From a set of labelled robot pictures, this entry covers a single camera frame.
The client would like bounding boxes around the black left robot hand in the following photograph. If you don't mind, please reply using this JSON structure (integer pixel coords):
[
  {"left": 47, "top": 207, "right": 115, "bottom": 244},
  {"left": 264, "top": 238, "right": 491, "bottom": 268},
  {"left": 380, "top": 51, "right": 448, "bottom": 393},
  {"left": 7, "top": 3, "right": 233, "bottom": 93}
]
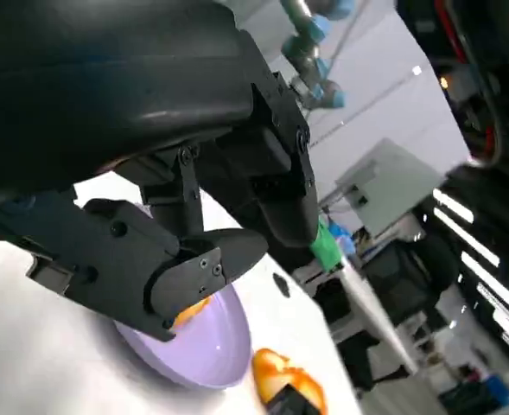
[{"left": 0, "top": 0, "right": 318, "bottom": 343}]

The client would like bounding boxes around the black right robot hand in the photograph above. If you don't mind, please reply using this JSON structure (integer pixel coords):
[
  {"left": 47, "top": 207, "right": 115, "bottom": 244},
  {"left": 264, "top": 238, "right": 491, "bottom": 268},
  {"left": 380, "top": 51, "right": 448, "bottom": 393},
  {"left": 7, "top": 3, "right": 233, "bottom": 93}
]
[{"left": 264, "top": 382, "right": 321, "bottom": 415}]

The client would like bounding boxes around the orange and white bread roll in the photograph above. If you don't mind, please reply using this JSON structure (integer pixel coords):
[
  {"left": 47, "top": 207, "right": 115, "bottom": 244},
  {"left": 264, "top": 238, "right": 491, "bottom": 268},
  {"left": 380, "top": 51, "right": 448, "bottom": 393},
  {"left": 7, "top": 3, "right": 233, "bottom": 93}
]
[
  {"left": 172, "top": 295, "right": 214, "bottom": 333},
  {"left": 251, "top": 347, "right": 329, "bottom": 415}
]

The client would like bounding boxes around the lilac plate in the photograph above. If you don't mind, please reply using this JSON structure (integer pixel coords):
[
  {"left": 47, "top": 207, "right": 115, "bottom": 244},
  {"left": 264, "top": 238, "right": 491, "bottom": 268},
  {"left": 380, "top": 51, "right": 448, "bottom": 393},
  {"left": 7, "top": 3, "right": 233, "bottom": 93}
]
[{"left": 112, "top": 283, "right": 253, "bottom": 391}]

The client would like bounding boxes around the black table grommet hole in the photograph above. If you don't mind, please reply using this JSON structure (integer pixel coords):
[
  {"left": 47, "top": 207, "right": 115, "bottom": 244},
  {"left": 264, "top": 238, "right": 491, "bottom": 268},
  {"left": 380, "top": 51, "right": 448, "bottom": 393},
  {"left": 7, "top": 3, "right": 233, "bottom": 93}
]
[{"left": 272, "top": 272, "right": 291, "bottom": 298}]

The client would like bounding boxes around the green cloth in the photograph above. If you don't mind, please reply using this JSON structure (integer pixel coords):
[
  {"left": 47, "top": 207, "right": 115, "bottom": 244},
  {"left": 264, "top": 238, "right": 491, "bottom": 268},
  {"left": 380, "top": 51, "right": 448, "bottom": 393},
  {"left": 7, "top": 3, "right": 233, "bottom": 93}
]
[{"left": 309, "top": 215, "right": 342, "bottom": 274}]

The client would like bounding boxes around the black office chair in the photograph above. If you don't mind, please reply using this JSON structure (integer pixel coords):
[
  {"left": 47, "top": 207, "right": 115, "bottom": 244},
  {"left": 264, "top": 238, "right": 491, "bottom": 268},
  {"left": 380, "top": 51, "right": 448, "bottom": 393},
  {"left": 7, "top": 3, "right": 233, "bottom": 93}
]
[{"left": 364, "top": 239, "right": 461, "bottom": 323}]

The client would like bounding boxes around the grey cabinet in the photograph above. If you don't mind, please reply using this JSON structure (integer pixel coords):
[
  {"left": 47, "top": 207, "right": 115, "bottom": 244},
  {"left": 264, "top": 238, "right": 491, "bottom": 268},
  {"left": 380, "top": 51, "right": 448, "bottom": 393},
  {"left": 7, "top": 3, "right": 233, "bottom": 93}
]
[{"left": 334, "top": 137, "right": 448, "bottom": 237}]

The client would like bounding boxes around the black rack with light strips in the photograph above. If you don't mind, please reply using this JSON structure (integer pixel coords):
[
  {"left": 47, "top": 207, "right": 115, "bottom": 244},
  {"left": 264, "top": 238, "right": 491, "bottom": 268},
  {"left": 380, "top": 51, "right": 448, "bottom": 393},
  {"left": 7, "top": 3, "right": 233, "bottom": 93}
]
[{"left": 429, "top": 163, "right": 509, "bottom": 371}]

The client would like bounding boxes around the black machine with red cables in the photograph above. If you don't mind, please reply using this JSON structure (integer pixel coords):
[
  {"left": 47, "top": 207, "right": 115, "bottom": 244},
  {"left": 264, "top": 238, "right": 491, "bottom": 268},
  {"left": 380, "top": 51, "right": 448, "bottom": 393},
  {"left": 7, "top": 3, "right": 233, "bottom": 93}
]
[{"left": 395, "top": 0, "right": 509, "bottom": 168}]

